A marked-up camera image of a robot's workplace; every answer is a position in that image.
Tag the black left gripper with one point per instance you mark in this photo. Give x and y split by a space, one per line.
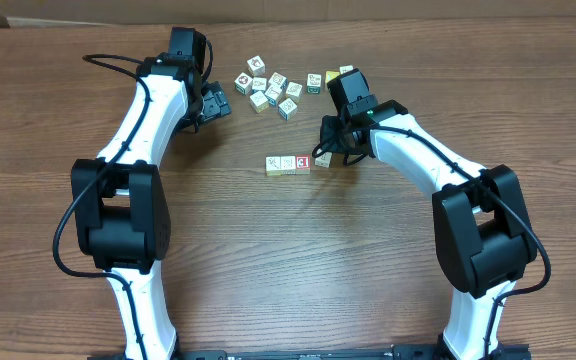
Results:
215 99

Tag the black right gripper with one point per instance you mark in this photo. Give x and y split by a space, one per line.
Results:
331 144

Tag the red e block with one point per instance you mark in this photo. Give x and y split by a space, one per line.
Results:
303 164
324 160

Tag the red E block front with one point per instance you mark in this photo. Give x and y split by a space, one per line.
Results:
303 164

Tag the yellow top picture block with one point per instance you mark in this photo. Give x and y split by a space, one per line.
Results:
288 165

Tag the plain wooden picture block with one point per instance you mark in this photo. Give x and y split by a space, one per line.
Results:
273 165

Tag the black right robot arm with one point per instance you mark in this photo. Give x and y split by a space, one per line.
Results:
484 242

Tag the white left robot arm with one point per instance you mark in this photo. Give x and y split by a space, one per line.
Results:
121 215

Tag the far left cluster block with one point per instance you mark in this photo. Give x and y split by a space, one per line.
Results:
243 83

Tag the yellow G letter block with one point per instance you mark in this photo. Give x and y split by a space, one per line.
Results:
259 101

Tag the small rear centre block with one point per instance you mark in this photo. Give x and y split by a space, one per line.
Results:
259 84

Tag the far rear cluster block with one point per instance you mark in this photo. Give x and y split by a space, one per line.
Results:
256 66

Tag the green B letter block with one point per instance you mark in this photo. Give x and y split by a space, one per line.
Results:
314 83

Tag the blue edged centre block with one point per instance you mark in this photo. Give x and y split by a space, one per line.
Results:
273 94

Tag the blue edged block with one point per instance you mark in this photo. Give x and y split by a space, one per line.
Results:
273 94
279 80

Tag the yellow top hand block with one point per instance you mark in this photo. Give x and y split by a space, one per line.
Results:
330 75

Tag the red number 3 block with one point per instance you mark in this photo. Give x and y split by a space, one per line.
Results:
345 69

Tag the blue edged rear block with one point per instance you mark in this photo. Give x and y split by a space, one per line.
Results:
279 80

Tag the brown cardboard backdrop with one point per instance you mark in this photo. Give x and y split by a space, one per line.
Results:
52 12

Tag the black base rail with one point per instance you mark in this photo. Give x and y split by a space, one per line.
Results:
396 352

